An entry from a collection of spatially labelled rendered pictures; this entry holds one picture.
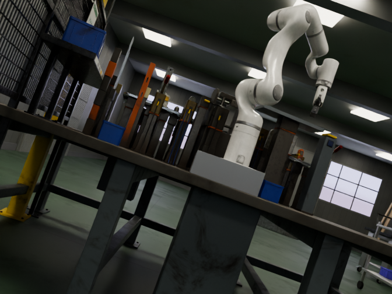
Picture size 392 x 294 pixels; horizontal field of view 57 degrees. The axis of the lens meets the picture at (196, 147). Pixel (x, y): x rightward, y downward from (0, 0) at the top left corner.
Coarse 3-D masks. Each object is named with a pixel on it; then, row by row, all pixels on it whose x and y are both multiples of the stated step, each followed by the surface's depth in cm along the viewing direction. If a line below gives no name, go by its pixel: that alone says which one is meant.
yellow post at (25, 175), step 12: (36, 144) 246; (48, 144) 248; (36, 156) 246; (24, 168) 244; (36, 168) 246; (24, 180) 244; (36, 180) 251; (12, 204) 243; (24, 204) 244; (12, 216) 239; (24, 216) 249
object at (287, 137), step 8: (280, 120) 196; (288, 120) 194; (280, 128) 193; (288, 128) 194; (296, 128) 194; (272, 136) 199; (280, 136) 193; (288, 136) 194; (272, 144) 195; (280, 144) 193; (288, 144) 194; (272, 152) 192; (280, 152) 193; (288, 152) 194; (264, 160) 198; (272, 160) 192; (280, 160) 193; (264, 168) 194; (272, 168) 192; (280, 168) 193; (264, 176) 192; (272, 176) 192
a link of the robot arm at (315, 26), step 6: (294, 6) 176; (300, 6) 176; (306, 6) 176; (312, 6) 177; (276, 12) 173; (312, 12) 176; (270, 18) 175; (276, 18) 172; (312, 18) 178; (318, 18) 180; (270, 24) 176; (276, 24) 173; (312, 24) 180; (318, 24) 181; (276, 30) 176; (312, 30) 182; (318, 30) 182
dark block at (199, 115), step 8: (200, 104) 197; (208, 104) 198; (200, 112) 198; (200, 120) 198; (192, 128) 197; (192, 136) 197; (192, 144) 197; (184, 152) 196; (184, 160) 196; (184, 168) 196
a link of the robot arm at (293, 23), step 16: (288, 16) 166; (304, 16) 162; (288, 32) 165; (304, 32) 167; (272, 48) 165; (288, 48) 168; (272, 64) 162; (272, 80) 158; (256, 96) 161; (272, 96) 157
